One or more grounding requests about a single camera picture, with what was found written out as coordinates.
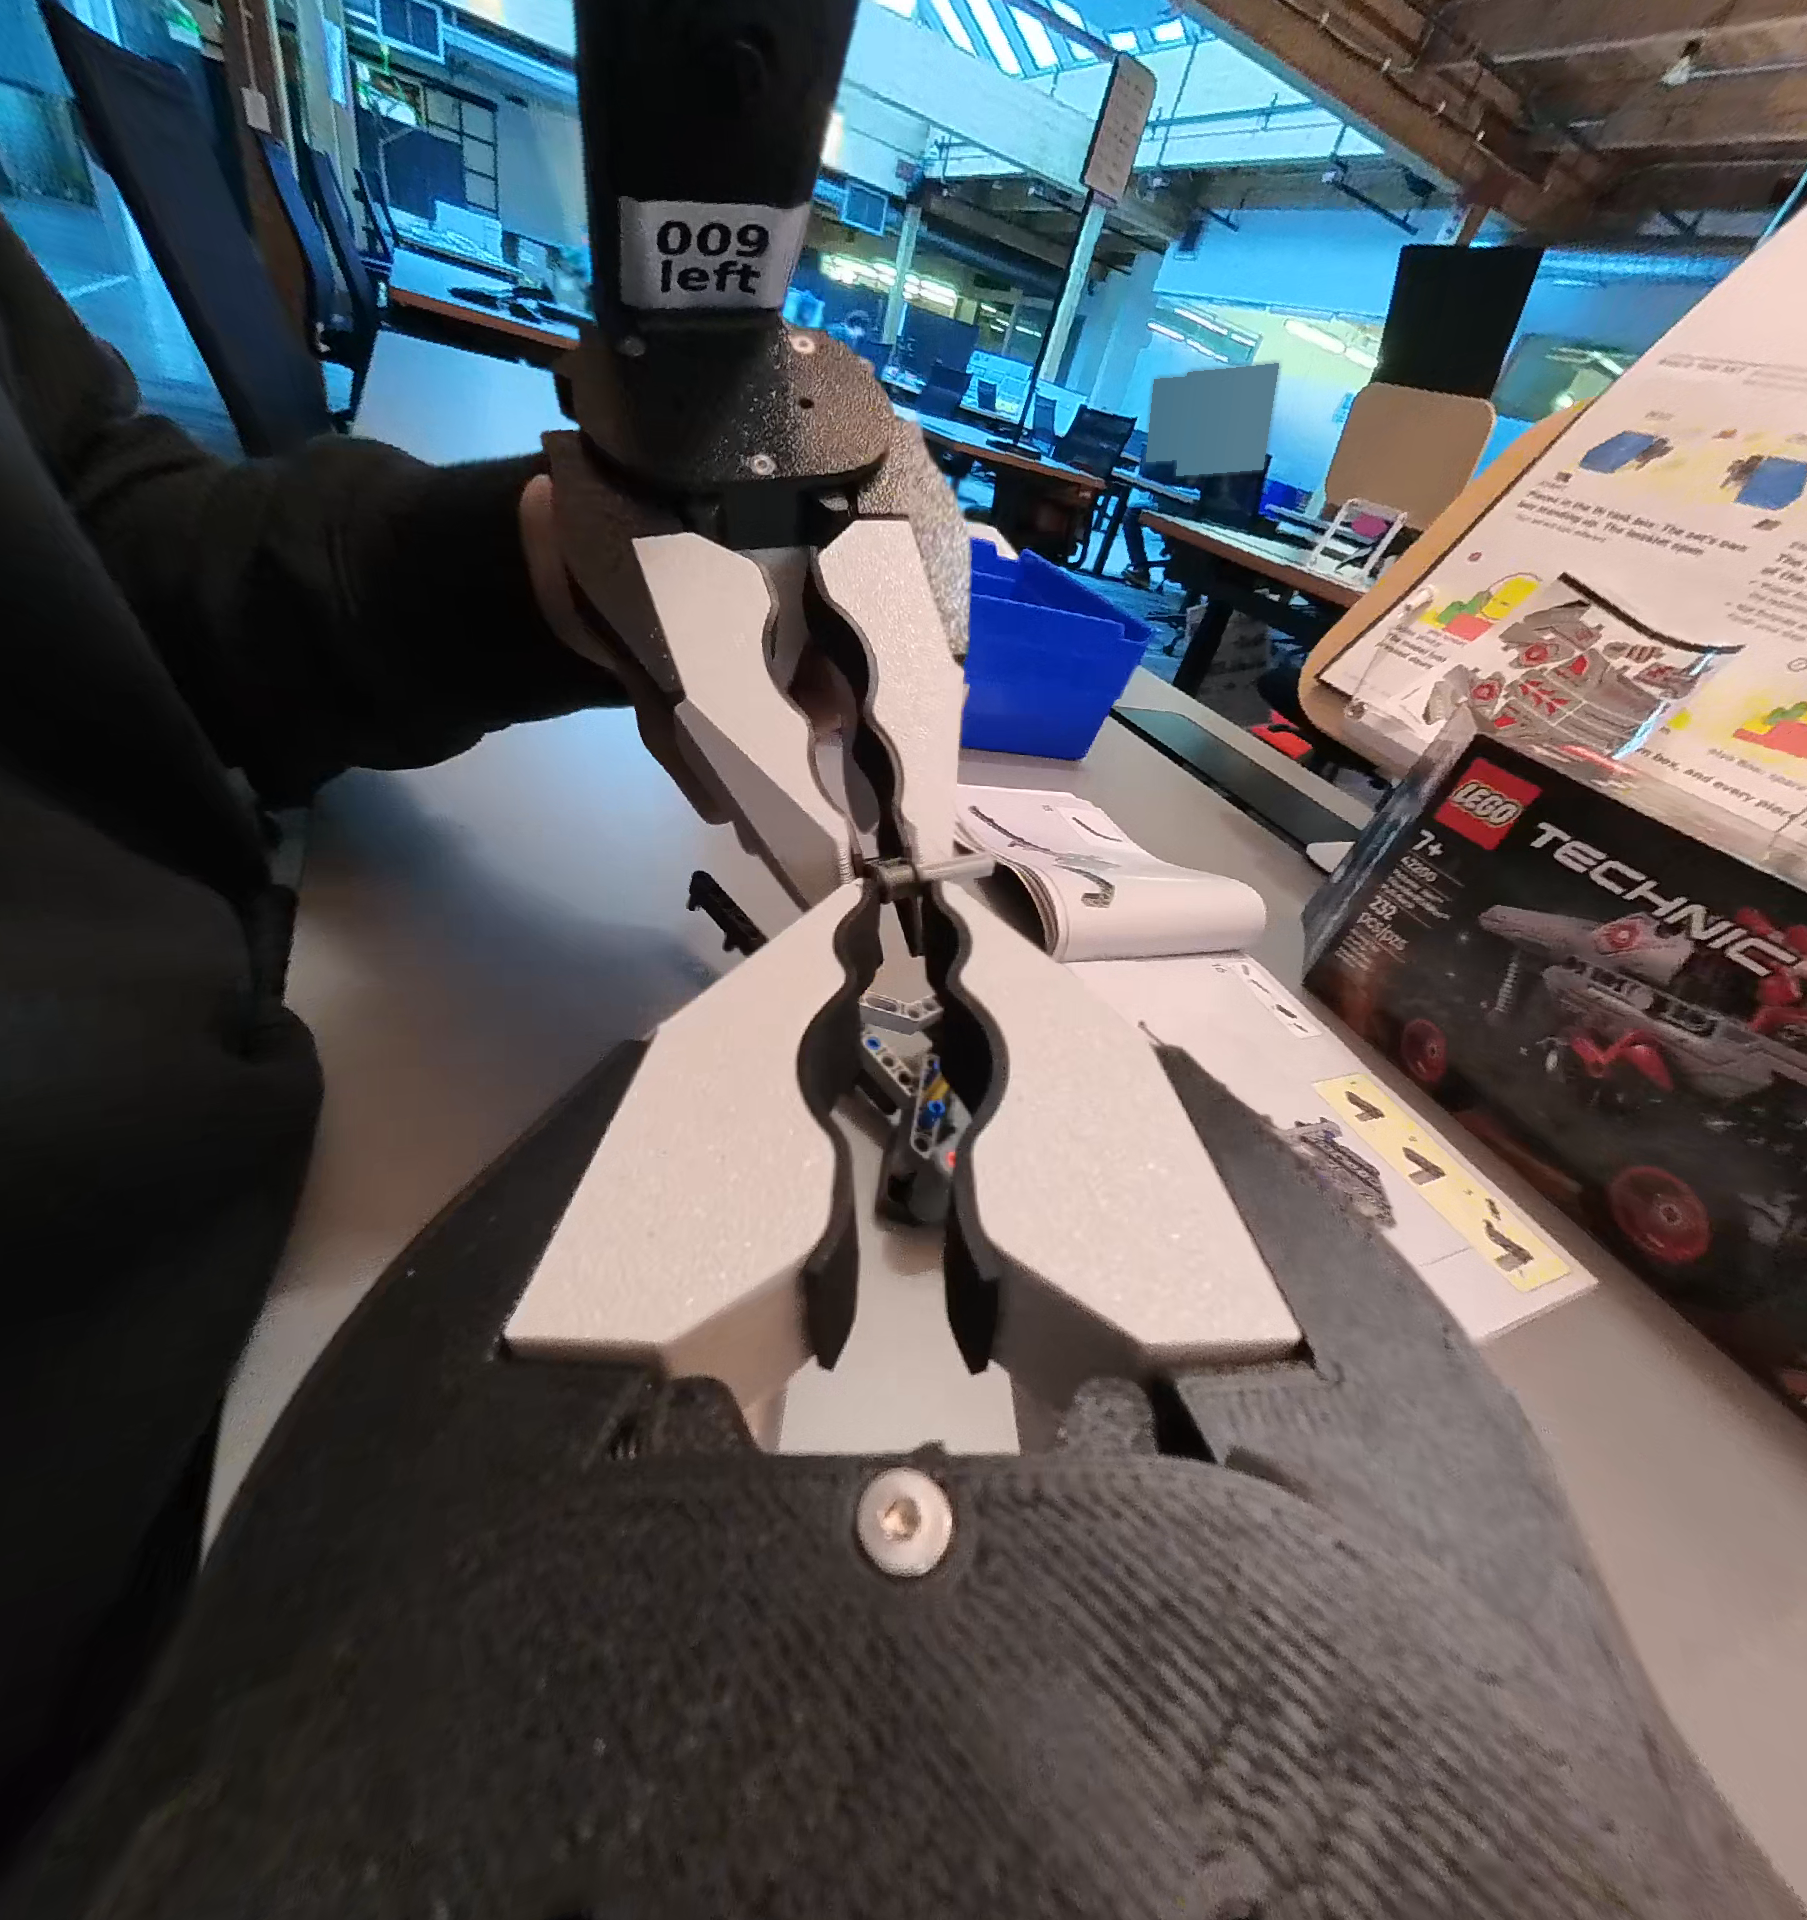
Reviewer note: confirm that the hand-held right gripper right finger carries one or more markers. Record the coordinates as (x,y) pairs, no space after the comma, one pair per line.
(1127,1199)

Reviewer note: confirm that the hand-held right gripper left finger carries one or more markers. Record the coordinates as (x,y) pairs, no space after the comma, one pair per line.
(677,1185)

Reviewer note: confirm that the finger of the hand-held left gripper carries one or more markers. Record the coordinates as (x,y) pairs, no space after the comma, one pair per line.
(910,659)
(722,675)

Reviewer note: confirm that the grey toy connector piece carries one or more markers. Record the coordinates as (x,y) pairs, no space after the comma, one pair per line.
(920,875)

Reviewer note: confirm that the grey black toy brick assembly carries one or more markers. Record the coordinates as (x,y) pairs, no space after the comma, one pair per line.
(904,1051)

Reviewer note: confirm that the person's left forearm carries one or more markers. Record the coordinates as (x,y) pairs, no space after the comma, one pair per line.
(318,601)

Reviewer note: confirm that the wooden background desk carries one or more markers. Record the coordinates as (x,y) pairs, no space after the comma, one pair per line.
(1247,547)

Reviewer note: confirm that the person's left hand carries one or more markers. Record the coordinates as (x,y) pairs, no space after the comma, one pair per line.
(550,570)

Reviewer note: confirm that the blue plastic bin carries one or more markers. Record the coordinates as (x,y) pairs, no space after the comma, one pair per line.
(1054,675)

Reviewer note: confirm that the white instruction booklet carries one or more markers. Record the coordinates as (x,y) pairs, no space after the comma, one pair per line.
(1144,915)

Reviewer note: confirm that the white hanging sign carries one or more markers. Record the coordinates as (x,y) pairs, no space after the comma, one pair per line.
(1123,128)

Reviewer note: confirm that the black toy truck box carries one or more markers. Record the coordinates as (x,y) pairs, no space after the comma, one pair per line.
(1594,1020)

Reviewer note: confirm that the black office chair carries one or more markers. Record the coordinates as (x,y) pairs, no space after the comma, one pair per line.
(197,224)

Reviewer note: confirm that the wooden display board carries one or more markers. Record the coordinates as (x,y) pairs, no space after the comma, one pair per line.
(1414,452)
(1430,570)

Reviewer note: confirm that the person's torso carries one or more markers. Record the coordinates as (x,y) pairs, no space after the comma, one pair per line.
(79,1051)

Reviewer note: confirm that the black upright panel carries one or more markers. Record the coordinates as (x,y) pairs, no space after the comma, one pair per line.
(1458,315)

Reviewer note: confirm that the grey red sticker sheet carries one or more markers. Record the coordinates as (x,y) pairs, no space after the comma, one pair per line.
(1578,675)

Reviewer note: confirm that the white instruction sheet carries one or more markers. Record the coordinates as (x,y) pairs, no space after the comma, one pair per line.
(1669,526)

